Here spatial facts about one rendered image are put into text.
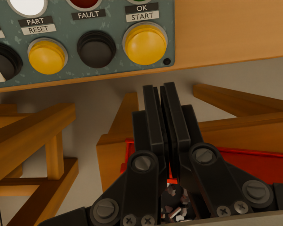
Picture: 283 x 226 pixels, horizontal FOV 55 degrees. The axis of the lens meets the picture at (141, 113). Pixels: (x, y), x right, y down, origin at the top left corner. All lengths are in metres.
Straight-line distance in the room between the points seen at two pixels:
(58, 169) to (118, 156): 0.66
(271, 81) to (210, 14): 1.03
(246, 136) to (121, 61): 0.21
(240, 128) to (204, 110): 0.82
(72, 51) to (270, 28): 0.16
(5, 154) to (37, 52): 0.41
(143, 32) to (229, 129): 0.21
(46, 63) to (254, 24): 0.17
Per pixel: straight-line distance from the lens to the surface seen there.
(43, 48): 0.20
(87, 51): 0.19
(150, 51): 0.19
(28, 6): 0.19
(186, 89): 1.15
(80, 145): 1.20
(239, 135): 0.36
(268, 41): 0.25
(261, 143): 0.38
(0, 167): 0.58
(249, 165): 0.30
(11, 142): 0.62
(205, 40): 0.24
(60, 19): 0.20
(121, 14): 0.19
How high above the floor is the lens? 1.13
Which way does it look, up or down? 81 degrees down
